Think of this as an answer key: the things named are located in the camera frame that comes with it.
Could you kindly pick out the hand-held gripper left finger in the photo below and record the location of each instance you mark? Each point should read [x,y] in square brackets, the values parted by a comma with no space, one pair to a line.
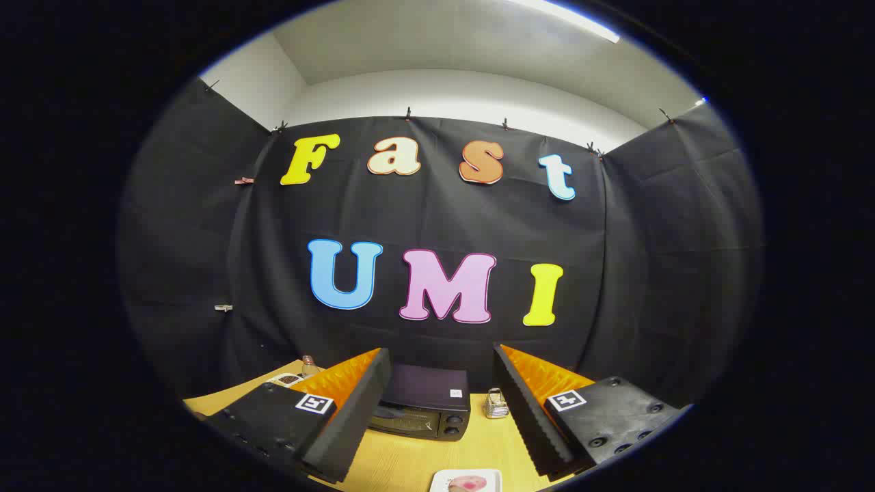
[355,410]

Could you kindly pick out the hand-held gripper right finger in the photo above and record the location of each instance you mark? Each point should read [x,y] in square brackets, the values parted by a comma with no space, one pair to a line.
[530,417]

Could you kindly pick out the black toaster oven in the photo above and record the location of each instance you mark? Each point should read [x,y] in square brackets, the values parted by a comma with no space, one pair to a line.
[424,389]

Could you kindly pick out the pink raw meat piece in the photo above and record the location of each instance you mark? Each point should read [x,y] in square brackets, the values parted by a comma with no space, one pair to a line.
[468,484]

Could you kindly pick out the white food tray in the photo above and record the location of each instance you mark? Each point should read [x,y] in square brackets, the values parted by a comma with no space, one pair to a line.
[441,482]

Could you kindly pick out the clear plastic water bottle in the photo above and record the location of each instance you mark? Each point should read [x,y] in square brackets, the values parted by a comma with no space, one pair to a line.
[310,367]

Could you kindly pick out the white snack plate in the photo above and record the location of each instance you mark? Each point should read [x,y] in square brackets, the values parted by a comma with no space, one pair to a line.
[287,379]

